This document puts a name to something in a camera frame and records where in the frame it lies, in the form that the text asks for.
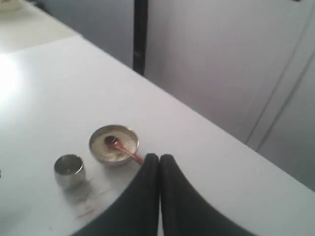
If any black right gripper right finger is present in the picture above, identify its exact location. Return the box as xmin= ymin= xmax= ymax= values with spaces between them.
xmin=159 ymin=154 xmax=254 ymax=236

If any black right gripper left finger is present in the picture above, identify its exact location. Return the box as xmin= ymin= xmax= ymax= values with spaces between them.
xmin=74 ymin=153 xmax=159 ymax=236

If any brown wooden spoon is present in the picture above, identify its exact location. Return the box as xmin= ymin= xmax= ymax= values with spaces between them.
xmin=104 ymin=136 xmax=143 ymax=165

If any steel bowl of grain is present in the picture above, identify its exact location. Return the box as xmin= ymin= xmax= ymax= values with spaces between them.
xmin=89 ymin=124 xmax=139 ymax=166

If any small steel cup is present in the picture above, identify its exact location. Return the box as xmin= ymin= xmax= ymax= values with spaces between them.
xmin=54 ymin=154 xmax=86 ymax=190

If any black vertical post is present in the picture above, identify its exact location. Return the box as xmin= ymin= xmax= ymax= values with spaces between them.
xmin=132 ymin=0 xmax=148 ymax=75

